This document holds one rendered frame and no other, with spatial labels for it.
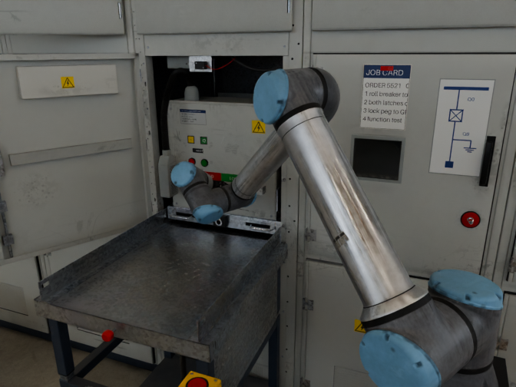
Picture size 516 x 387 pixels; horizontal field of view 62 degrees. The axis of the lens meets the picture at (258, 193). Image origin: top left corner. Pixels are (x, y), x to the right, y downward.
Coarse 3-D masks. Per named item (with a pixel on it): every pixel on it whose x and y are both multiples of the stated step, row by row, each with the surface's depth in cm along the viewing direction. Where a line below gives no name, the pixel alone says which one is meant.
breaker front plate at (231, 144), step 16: (176, 112) 180; (208, 112) 175; (224, 112) 172; (240, 112) 170; (176, 128) 182; (192, 128) 180; (208, 128) 177; (224, 128) 174; (240, 128) 172; (272, 128) 167; (176, 144) 185; (192, 144) 182; (208, 144) 179; (224, 144) 176; (240, 144) 174; (256, 144) 171; (176, 160) 187; (208, 160) 181; (224, 160) 179; (240, 160) 176; (272, 176) 173; (272, 192) 175; (240, 208) 182; (256, 208) 180; (272, 208) 177
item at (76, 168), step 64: (0, 64) 146; (64, 64) 160; (128, 64) 175; (0, 128) 151; (64, 128) 165; (128, 128) 181; (0, 192) 156; (64, 192) 170; (128, 192) 188; (0, 256) 158
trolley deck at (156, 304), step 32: (128, 256) 164; (160, 256) 164; (192, 256) 164; (224, 256) 164; (96, 288) 142; (128, 288) 142; (160, 288) 142; (192, 288) 142; (224, 288) 142; (256, 288) 145; (64, 320) 133; (96, 320) 128; (128, 320) 125; (160, 320) 125; (192, 320) 125; (224, 320) 125; (192, 352) 117
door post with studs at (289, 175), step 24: (288, 168) 165; (288, 192) 168; (288, 216) 171; (288, 240) 174; (288, 264) 177; (288, 288) 181; (288, 312) 184; (288, 336) 188; (288, 360) 192; (288, 384) 196
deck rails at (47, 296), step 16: (144, 224) 181; (160, 224) 193; (112, 240) 163; (128, 240) 172; (144, 240) 177; (272, 240) 165; (96, 256) 156; (112, 256) 163; (256, 256) 151; (64, 272) 142; (80, 272) 149; (96, 272) 152; (240, 272) 138; (256, 272) 152; (48, 288) 137; (64, 288) 142; (240, 288) 140; (224, 304) 129; (208, 320) 120; (192, 336) 117
